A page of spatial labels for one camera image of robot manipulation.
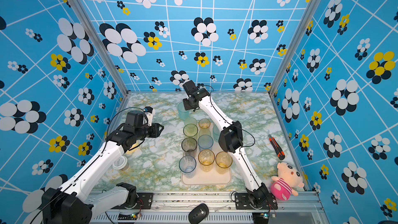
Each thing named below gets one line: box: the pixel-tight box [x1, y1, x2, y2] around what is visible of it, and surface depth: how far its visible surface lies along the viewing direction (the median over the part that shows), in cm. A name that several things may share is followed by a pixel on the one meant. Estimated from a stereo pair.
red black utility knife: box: [267, 134, 286, 161], surface depth 91 cm
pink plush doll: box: [270, 161, 305, 202], surface depth 75 cm
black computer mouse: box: [188, 203, 210, 224], surface depth 70 cm
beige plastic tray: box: [181, 122, 233, 186], surface depth 82 cm
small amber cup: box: [198, 118, 211, 129], surface depth 99 cm
